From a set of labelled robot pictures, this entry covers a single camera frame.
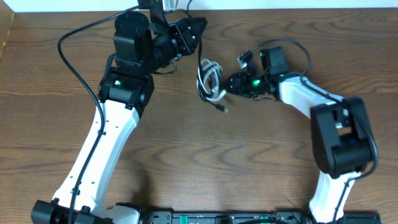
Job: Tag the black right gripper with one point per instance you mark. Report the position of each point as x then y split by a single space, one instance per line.
240 84

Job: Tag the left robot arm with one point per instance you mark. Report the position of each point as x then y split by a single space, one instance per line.
145 45

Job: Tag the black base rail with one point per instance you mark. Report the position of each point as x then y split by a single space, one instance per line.
284 216

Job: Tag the cardboard box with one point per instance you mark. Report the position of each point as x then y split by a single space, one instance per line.
6 20

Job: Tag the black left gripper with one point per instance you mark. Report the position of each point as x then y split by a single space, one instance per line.
185 35

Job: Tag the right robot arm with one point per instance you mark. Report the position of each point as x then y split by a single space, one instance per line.
344 148

